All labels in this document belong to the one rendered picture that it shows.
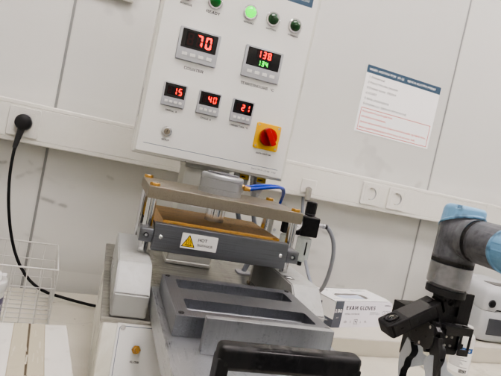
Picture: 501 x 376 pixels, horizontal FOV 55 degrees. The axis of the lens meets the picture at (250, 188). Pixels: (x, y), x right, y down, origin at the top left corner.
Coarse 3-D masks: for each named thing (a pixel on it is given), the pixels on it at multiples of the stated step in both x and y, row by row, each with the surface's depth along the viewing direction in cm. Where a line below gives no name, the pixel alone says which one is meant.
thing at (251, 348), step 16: (224, 352) 44; (240, 352) 45; (256, 352) 45; (272, 352) 46; (288, 352) 46; (304, 352) 47; (320, 352) 48; (336, 352) 48; (224, 368) 44; (240, 368) 45; (256, 368) 45; (272, 368) 46; (288, 368) 46; (304, 368) 46; (320, 368) 47; (336, 368) 47; (352, 368) 48
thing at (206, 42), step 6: (186, 36) 96; (192, 36) 96; (198, 36) 97; (204, 36) 97; (186, 42) 96; (192, 42) 97; (198, 42) 97; (204, 42) 97; (210, 42) 98; (198, 48) 97; (204, 48) 97; (210, 48) 98
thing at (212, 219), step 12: (156, 216) 88; (168, 216) 82; (180, 216) 85; (192, 216) 89; (204, 216) 89; (216, 216) 87; (204, 228) 80; (216, 228) 81; (228, 228) 83; (240, 228) 86; (252, 228) 90; (276, 240) 84
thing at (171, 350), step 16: (160, 304) 64; (160, 320) 58; (208, 320) 51; (224, 320) 51; (240, 320) 52; (160, 336) 55; (176, 336) 54; (208, 336) 51; (224, 336) 51; (240, 336) 52; (256, 336) 52; (272, 336) 53; (288, 336) 53; (304, 336) 54; (320, 336) 54; (160, 352) 53; (176, 352) 50; (192, 352) 51; (208, 352) 51; (160, 368) 51; (176, 368) 47; (192, 368) 47; (208, 368) 48
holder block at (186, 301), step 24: (168, 288) 63; (192, 288) 69; (216, 288) 70; (240, 288) 71; (264, 288) 74; (168, 312) 59; (192, 312) 56; (216, 312) 62; (240, 312) 63; (264, 312) 64; (288, 312) 64; (192, 336) 55
